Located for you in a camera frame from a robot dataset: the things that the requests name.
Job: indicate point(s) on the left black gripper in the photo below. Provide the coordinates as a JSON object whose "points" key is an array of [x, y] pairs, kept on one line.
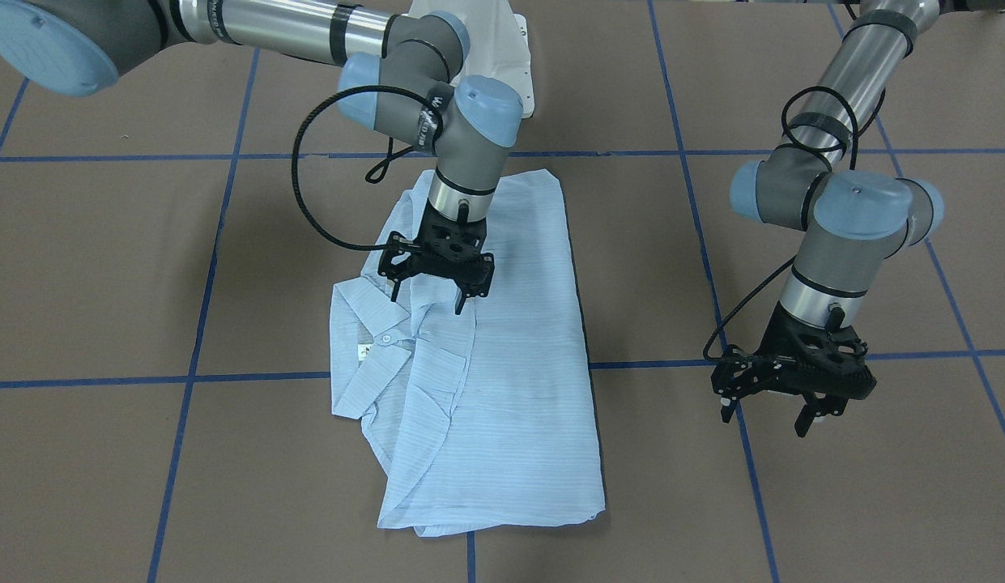
{"points": [[743, 376]]}

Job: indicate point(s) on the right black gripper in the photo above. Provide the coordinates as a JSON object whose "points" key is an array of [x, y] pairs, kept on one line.
{"points": [[399, 261]]}

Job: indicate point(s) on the light blue button-up shirt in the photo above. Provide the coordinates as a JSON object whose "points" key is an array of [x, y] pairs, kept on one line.
{"points": [[484, 418]]}

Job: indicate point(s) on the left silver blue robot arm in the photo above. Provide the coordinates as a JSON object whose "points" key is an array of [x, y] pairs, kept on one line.
{"points": [[851, 221]]}

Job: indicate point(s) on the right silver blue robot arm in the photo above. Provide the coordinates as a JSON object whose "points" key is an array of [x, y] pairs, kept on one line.
{"points": [[402, 76]]}

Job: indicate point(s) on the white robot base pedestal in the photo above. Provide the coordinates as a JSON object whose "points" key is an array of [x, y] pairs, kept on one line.
{"points": [[499, 44]]}

